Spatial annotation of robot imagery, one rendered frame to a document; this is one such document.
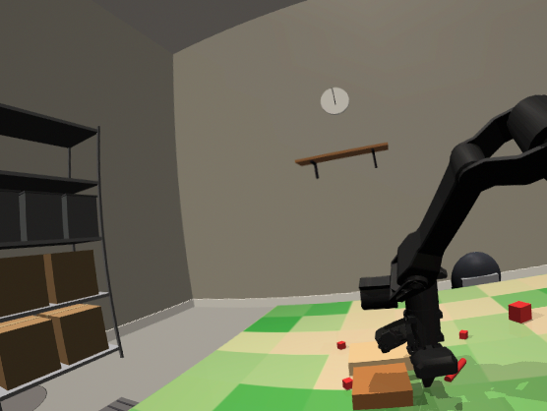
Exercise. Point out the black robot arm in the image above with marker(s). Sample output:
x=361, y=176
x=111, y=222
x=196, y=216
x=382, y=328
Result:
x=417, y=264

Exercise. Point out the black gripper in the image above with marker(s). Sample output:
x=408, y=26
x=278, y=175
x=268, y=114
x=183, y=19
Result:
x=429, y=358

